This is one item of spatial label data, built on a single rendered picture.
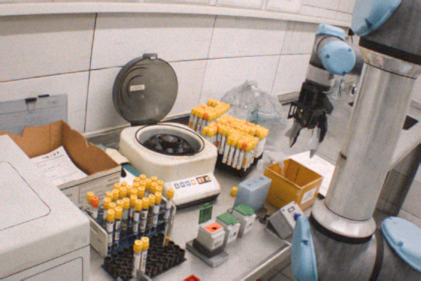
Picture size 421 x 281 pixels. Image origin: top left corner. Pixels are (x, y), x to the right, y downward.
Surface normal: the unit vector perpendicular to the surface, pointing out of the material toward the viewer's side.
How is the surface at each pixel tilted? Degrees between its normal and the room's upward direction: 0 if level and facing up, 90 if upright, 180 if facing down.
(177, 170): 90
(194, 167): 90
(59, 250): 90
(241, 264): 0
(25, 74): 90
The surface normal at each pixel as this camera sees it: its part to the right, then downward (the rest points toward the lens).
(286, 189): -0.70, 0.17
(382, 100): -0.43, 0.25
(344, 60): -0.08, 0.40
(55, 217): 0.18, -0.90
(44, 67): 0.73, 0.40
